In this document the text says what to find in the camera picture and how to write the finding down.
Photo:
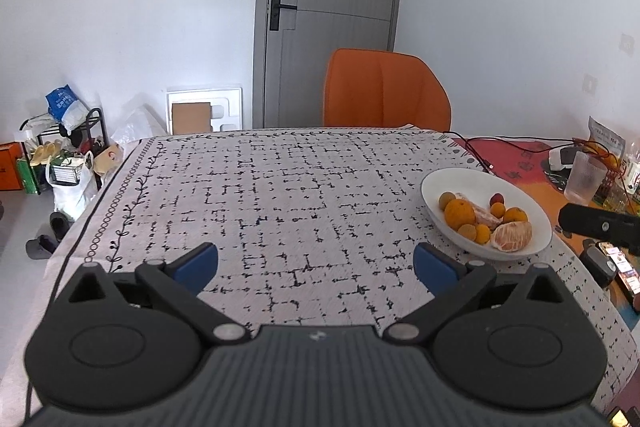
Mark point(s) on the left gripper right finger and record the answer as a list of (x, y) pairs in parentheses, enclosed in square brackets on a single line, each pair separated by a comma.
[(516, 341)]

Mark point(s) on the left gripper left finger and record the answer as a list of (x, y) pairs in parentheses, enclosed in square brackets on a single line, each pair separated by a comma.
[(117, 342)]

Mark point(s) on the peeled pomelo segment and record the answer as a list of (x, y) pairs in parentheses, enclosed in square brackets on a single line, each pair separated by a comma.
[(481, 214), (512, 236)]

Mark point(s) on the small orange kumquat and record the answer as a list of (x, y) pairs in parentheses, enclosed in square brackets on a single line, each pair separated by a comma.
[(482, 234), (498, 210), (514, 214)]

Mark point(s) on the red lychee front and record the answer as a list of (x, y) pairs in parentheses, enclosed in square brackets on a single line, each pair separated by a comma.
[(496, 198)]

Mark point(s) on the large orange mandarin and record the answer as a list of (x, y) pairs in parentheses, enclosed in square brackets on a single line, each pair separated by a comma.
[(458, 213)]

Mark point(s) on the green brown round fruit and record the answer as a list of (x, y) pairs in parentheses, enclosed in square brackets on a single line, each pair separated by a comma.
[(445, 198)]

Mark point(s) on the smartphone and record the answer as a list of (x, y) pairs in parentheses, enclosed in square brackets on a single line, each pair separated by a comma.
[(626, 276)]

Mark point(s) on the clear plastic cup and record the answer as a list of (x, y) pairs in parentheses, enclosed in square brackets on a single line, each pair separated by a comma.
[(586, 176)]

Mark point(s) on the white charger block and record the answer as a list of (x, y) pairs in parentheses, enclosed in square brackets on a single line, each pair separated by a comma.
[(562, 158)]

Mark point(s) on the grey snack bag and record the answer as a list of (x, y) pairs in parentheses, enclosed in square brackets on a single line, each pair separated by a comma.
[(606, 137)]

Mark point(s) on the red orange table mat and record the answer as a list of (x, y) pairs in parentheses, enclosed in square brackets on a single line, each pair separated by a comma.
[(524, 162)]

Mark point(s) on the white shopping bag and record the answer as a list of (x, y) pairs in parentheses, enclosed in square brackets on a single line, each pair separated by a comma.
[(73, 199)]

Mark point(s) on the white plate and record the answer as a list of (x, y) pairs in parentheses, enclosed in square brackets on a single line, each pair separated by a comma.
[(479, 187)]

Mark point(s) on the orange box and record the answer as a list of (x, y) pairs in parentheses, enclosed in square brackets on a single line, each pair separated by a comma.
[(10, 179)]

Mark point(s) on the black white patterned tablecloth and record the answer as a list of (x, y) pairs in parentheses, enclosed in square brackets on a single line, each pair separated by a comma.
[(313, 226)]

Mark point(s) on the blue white plastic bag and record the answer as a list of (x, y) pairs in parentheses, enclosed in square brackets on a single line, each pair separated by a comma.
[(66, 108)]

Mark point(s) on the orange chair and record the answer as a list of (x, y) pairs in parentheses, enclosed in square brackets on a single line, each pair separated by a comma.
[(371, 88)]

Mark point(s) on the black wire rack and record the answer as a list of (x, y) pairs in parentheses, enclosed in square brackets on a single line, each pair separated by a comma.
[(36, 131)]

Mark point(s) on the black door handle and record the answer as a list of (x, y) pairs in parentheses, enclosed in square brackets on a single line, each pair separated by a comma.
[(275, 9)]

